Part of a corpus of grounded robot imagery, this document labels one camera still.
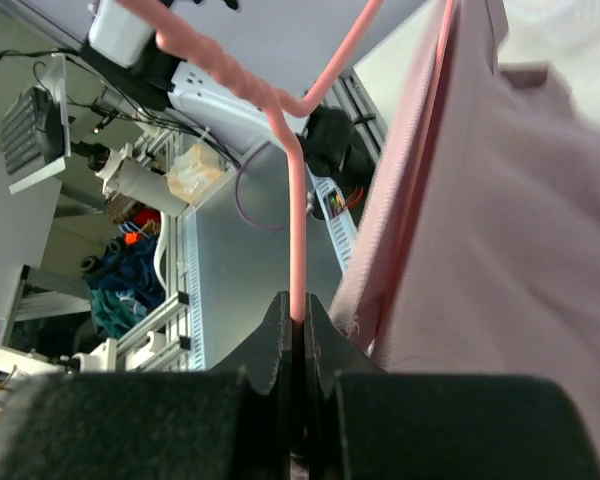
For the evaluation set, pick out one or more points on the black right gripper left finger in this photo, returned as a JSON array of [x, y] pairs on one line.
[[231, 422]]

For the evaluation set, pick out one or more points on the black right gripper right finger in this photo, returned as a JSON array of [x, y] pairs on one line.
[[365, 423]]

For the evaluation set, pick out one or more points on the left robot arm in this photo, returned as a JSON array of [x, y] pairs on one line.
[[122, 47]]

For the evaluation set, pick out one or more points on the mauve tank top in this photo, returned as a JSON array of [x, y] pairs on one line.
[[479, 245]]

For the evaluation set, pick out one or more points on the pink hanger of mauve top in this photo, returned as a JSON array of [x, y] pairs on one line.
[[176, 37]]

